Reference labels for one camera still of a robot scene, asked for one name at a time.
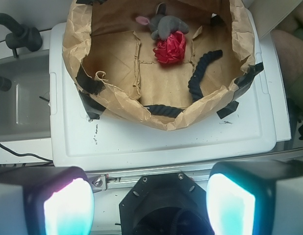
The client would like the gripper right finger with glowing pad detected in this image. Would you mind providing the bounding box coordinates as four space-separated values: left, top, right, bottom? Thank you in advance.
206 160 303 235

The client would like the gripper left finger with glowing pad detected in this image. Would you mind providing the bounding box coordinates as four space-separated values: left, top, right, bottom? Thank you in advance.
0 166 94 235

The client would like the dark blue rope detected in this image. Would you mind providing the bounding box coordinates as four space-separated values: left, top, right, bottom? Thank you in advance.
144 49 224 117

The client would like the black faucet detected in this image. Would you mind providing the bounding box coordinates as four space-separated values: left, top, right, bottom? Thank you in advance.
0 13 43 58

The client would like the brown paper bag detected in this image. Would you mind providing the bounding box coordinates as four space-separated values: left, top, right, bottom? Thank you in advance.
63 0 263 131

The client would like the red crumpled paper ball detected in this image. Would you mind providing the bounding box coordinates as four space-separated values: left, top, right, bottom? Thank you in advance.
153 31 186 65

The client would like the grey plush mouse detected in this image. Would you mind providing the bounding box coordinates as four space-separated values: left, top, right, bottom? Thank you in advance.
135 2 189 41

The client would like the black cable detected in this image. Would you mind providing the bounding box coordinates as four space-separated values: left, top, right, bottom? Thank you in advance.
0 139 54 164

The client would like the aluminium rail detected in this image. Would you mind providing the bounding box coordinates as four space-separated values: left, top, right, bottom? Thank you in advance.
86 166 211 192

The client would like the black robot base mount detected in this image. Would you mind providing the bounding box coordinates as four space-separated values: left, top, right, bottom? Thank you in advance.
119 179 214 235

